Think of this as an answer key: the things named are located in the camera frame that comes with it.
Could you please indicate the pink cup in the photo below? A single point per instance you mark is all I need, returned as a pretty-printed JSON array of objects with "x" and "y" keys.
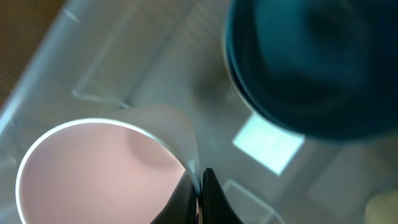
[{"x": 121, "y": 168}]

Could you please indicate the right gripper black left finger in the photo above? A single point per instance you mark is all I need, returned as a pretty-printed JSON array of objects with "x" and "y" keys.
[{"x": 182, "y": 205}]

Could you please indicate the white label in container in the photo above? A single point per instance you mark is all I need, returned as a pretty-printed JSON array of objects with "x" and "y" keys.
[{"x": 271, "y": 146}]

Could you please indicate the blue bowl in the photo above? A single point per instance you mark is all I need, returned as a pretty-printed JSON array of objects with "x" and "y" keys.
[{"x": 323, "y": 68}]

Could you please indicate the clear plastic container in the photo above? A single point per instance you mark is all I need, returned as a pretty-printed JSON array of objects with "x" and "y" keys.
[{"x": 65, "y": 60}]

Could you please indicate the yellow bowl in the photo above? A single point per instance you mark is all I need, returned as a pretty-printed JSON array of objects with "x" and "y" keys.
[{"x": 382, "y": 209}]

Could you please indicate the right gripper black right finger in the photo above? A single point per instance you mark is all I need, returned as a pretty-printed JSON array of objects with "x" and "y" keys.
[{"x": 215, "y": 206}]

